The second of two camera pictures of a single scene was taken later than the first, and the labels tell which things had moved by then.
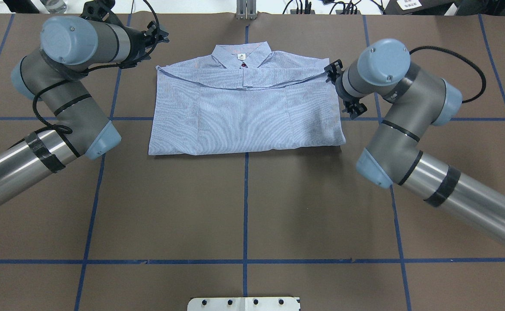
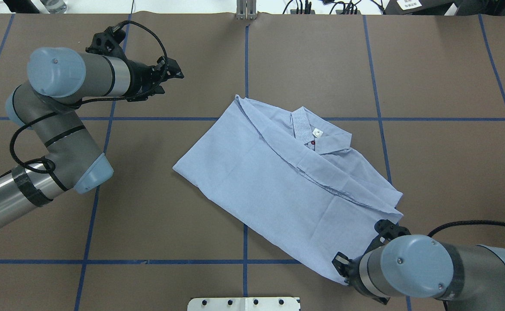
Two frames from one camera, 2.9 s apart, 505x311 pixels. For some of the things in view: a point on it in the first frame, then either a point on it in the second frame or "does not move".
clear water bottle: (55, 6) does not move
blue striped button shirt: (245, 96) -> (295, 181)
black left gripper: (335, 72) -> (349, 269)
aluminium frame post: (246, 10) does not move
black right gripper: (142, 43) -> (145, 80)
